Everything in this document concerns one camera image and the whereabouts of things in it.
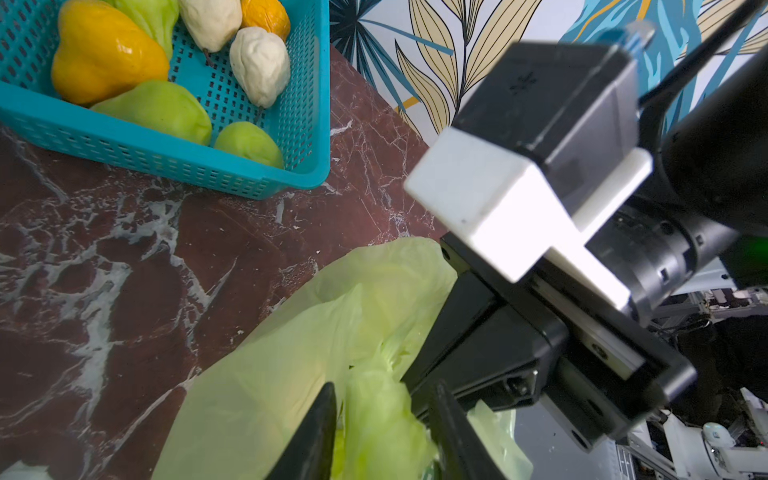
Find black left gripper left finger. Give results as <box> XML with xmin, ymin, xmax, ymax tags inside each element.
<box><xmin>266</xmin><ymin>382</ymin><xmax>337</xmax><ymax>480</ymax></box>

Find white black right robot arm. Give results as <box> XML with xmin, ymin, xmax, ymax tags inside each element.
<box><xmin>403</xmin><ymin>43</ymin><xmax>767</xmax><ymax>450</ymax></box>

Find teal plastic basket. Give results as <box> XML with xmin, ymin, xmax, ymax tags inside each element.
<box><xmin>1</xmin><ymin>1</ymin><xmax>330</xmax><ymax>199</ymax></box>

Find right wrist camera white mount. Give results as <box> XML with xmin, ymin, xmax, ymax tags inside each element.
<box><xmin>403</xmin><ymin>37</ymin><xmax>655</xmax><ymax>312</ymax></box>

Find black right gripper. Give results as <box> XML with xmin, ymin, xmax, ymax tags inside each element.
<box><xmin>400</xmin><ymin>197</ymin><xmax>740</xmax><ymax>454</ymax></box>

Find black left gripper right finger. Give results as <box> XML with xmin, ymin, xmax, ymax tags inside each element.
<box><xmin>428</xmin><ymin>381</ymin><xmax>505</xmax><ymax>480</ymax></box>

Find small green pear back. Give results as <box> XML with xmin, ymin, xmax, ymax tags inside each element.
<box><xmin>108</xmin><ymin>0</ymin><xmax>179</xmax><ymax>48</ymax></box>

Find orange pear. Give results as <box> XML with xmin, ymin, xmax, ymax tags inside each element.
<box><xmin>51</xmin><ymin>1</ymin><xmax>169</xmax><ymax>106</ymax></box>
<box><xmin>241</xmin><ymin>0</ymin><xmax>291</xmax><ymax>41</ymax></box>

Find orange pear right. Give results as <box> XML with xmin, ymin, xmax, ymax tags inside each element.
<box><xmin>241</xmin><ymin>0</ymin><xmax>291</xmax><ymax>41</ymax></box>

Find green pear behind large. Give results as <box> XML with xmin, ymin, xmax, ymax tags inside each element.
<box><xmin>90</xmin><ymin>80</ymin><xmax>212</xmax><ymax>146</ymax></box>

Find orange pear back left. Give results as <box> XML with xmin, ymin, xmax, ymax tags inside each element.
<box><xmin>51</xmin><ymin>1</ymin><xmax>169</xmax><ymax>106</ymax></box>

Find green avocado plastic bag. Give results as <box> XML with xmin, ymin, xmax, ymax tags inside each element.
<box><xmin>151</xmin><ymin>236</ymin><xmax>535</xmax><ymax>480</ymax></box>

